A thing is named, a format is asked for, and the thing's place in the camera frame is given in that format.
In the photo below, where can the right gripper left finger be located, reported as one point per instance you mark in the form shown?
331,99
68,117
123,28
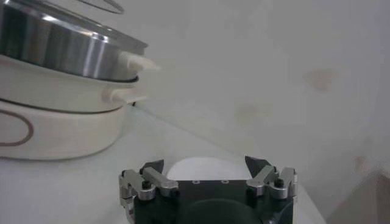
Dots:
161,181

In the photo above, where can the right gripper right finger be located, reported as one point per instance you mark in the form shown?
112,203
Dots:
260,179

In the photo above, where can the stainless steel steamer basket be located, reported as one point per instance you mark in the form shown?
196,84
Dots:
61,45

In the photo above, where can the white round plate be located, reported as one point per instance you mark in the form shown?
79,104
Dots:
207,169

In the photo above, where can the cream cooker heater base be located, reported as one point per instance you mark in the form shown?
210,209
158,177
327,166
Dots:
76,134

